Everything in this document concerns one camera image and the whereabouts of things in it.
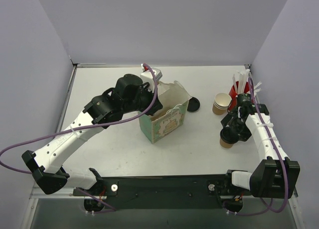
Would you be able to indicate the green paper takeout bag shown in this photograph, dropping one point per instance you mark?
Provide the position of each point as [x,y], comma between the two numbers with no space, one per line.
[175,99]

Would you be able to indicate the red straw holder cup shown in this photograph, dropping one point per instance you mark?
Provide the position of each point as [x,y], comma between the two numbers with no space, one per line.
[234,90]

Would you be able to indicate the white wrapped straws bundle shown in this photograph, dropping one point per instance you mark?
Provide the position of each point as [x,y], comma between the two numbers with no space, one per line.
[244,76]

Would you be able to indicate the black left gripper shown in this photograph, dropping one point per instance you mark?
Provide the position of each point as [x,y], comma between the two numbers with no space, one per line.
[154,104]

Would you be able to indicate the black plastic cup lid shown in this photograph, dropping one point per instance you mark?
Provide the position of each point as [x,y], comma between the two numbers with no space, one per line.
[228,136]

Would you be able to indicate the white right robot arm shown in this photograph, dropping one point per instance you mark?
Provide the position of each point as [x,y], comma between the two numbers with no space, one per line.
[276,175]

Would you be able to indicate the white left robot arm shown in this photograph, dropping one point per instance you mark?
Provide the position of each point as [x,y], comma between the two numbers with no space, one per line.
[46,163]

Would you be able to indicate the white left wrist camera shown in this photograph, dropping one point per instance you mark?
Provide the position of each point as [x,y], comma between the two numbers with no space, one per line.
[147,77]

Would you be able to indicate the stack of paper cups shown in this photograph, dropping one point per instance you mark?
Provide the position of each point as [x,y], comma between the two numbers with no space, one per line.
[221,103]

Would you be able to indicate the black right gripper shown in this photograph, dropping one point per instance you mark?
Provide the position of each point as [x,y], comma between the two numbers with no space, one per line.
[234,126]

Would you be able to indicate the brown paper coffee cup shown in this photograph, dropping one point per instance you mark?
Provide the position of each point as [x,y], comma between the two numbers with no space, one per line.
[224,144]

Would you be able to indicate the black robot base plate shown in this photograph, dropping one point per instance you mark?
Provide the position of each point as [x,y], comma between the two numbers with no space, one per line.
[167,192]

